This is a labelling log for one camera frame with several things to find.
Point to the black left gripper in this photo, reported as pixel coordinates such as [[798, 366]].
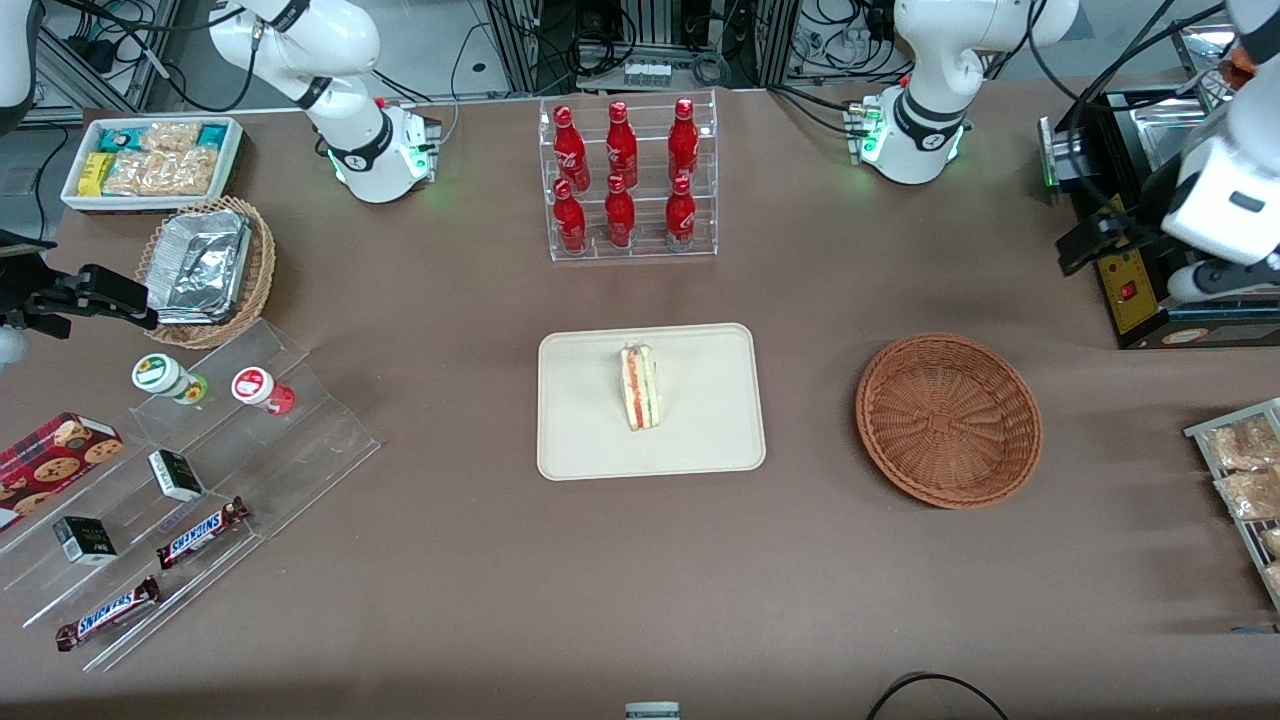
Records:
[[1153, 203]]

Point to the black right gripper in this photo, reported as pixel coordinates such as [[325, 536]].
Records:
[[22, 283]]

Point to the triangular sandwich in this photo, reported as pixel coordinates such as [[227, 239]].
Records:
[[640, 390]]

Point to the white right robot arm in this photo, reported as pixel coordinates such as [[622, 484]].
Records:
[[350, 45]]

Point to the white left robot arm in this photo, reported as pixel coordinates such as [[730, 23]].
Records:
[[930, 60]]

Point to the white rectangular snack tray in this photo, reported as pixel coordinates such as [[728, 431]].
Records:
[[70, 195]]

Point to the light oval wicker basket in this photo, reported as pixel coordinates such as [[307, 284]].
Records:
[[262, 270]]

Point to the round brown wicker basket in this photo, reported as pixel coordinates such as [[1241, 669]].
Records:
[[950, 420]]

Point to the beige plastic tray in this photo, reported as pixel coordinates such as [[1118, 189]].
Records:
[[580, 420]]

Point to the black food warmer machine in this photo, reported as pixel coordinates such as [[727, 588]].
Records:
[[1135, 300]]

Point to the green lid snack cup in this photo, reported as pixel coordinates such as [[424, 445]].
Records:
[[158, 373]]

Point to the aluminium foil container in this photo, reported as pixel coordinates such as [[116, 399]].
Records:
[[200, 265]]

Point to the yellow snack packet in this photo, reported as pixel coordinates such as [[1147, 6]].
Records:
[[94, 175]]

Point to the clear cracker bag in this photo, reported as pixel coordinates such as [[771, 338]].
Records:
[[170, 136], [188, 172], [132, 173]]

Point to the steel food pan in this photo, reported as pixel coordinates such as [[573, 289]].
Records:
[[1150, 122]]

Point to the teal snack packet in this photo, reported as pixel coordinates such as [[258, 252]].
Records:
[[212, 135], [118, 139]]

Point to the red lid snack cup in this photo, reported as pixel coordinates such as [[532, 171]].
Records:
[[252, 384]]

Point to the red cookie box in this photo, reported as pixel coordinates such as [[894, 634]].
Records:
[[50, 465]]

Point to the small black box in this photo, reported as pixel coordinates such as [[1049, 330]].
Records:
[[85, 540], [176, 475]]

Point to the clear acrylic stepped display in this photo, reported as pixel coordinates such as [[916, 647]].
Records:
[[300, 450]]

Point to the red sausage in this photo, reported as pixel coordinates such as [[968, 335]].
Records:
[[1243, 62]]

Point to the Snickers chocolate bar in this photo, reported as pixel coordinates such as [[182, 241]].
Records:
[[108, 612], [200, 533]]

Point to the clear fried snack bag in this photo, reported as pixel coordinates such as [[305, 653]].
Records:
[[1272, 542], [1275, 580], [1245, 445], [1255, 495]]

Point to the red cola bottle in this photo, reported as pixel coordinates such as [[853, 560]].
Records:
[[680, 216], [620, 218], [683, 145], [569, 222], [621, 148], [570, 150]]

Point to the grey flat object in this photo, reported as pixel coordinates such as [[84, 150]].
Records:
[[1258, 629]]

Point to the clear acrylic bottle rack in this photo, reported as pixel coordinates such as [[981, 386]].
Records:
[[645, 245]]

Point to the white power strip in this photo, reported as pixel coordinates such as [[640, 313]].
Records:
[[647, 74]]

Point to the aluminium equipment rack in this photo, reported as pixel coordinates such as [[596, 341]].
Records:
[[520, 50]]

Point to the grey metal block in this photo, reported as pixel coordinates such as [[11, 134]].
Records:
[[652, 712]]

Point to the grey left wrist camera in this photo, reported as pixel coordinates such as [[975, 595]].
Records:
[[1195, 283]]

